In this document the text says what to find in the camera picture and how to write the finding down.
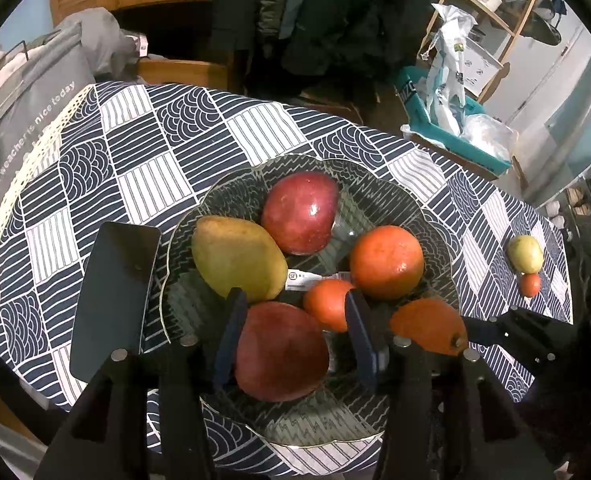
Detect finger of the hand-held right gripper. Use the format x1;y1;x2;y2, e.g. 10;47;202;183
464;317;513;347

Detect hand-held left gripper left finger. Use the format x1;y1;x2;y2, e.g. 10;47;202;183
33;287;249;480

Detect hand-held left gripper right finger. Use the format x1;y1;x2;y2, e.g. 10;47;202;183
344;290;549;480

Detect dark red apple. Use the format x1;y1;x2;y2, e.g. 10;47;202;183
234;301;330;402

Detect yellow green mango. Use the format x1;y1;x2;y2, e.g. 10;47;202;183
192;215;289;303

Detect large orange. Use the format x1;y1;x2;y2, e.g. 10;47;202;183
349;225;425;301

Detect clear glass bowl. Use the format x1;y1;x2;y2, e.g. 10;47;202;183
160;156;469;448

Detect small orange tangerine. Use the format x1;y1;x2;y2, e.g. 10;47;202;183
519;272;542;298

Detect small green yellow fruit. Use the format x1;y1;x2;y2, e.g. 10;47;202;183
506;235;545;275

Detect black smartphone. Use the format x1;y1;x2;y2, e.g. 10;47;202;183
70;221;162;383

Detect clear plastic bag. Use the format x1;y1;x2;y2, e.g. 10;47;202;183
459;114;519;162

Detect navy white patterned tablecloth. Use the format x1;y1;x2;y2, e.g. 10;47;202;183
0;80;575;478

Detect teal storage box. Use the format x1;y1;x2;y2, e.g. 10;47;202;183
394;66;512;176

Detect white cardboard box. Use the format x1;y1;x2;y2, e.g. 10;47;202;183
463;42;505;97

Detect white patterned plastic bag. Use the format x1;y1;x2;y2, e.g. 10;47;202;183
420;4;477;136

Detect grey printed tote bag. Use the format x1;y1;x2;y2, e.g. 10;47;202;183
0;45;96;231

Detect wooden shelf rack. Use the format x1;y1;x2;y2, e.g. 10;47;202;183
420;0;546;106

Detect grey jacket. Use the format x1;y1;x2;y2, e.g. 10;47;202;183
50;7;149;83

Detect dark hanging coats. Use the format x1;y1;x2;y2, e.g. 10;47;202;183
210;0;436;107

